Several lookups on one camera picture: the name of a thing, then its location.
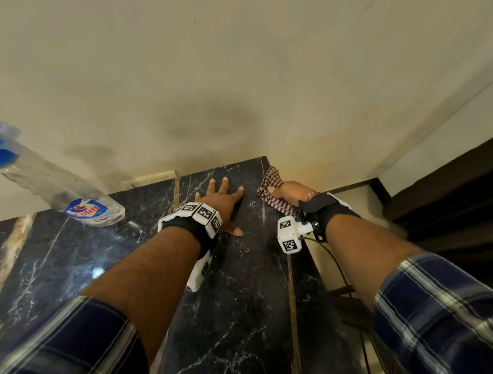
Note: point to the person's left middle finger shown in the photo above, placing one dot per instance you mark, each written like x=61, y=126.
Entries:
x=223, y=185

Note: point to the person's right thumb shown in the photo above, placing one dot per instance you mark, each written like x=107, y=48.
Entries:
x=274, y=190

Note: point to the person's right hand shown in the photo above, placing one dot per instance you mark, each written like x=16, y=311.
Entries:
x=294, y=192

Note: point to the blue plaid shirt sleeve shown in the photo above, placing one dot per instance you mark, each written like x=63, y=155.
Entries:
x=435, y=316
x=77, y=339

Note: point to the brown checked cloth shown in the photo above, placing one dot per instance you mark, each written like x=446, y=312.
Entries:
x=270, y=179

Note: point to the clear spray bottle blue label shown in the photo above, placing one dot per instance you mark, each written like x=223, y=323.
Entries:
x=57, y=188

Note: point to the person's left thumb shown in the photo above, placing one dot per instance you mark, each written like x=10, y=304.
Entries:
x=235, y=231

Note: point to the dark wooden furniture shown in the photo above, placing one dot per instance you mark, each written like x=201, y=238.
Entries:
x=443, y=208

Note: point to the white marker wrist camera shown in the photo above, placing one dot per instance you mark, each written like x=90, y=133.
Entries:
x=289, y=231

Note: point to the person's left hand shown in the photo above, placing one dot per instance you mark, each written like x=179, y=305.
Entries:
x=219, y=204

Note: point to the person's left little finger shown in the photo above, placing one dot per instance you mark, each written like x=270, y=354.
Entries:
x=198, y=197

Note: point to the person's right forearm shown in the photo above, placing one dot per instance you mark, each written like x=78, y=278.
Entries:
x=366, y=250

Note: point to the person's left forearm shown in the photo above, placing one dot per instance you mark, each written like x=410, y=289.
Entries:
x=154, y=269

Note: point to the white marker wrist tracker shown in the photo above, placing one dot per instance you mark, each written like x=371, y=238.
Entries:
x=202, y=212

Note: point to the dark skirting board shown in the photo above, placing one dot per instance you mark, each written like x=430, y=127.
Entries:
x=373, y=185

